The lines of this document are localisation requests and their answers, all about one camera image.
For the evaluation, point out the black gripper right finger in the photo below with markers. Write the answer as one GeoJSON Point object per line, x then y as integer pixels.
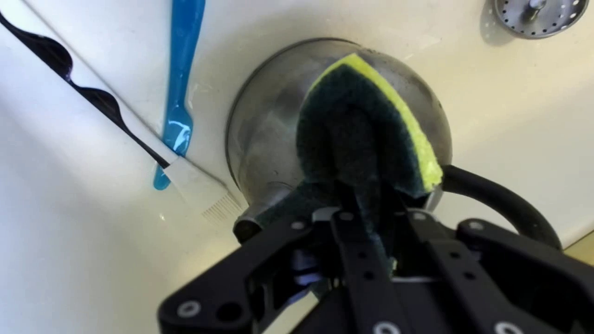
{"type": "Point", "coordinates": [495, 278]}

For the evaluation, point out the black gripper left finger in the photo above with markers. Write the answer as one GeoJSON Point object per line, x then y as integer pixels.
{"type": "Point", "coordinates": [261, 278]}

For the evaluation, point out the yellow sponge with green scrubber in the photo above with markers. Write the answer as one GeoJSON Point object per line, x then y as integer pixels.
{"type": "Point", "coordinates": [354, 135]}

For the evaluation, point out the white ceramic sink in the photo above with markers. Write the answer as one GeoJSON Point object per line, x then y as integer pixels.
{"type": "Point", "coordinates": [94, 247]}

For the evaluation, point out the blue plastic utensil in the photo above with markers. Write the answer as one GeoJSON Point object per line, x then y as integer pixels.
{"type": "Point", "coordinates": [183, 74]}

